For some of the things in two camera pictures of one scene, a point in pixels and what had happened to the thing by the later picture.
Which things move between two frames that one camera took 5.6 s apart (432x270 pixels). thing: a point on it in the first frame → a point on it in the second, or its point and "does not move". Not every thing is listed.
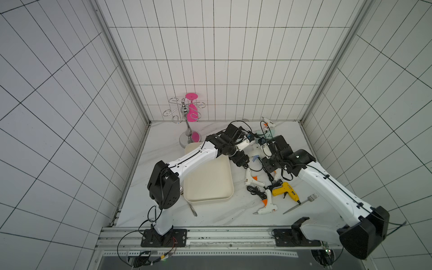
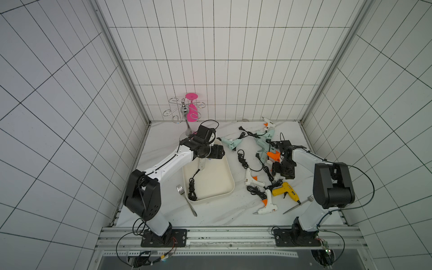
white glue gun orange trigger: x=269 y=207 does not move
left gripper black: x=243 y=159 → x=218 y=151
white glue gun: x=249 y=180 does not move
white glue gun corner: x=268 y=124 does not move
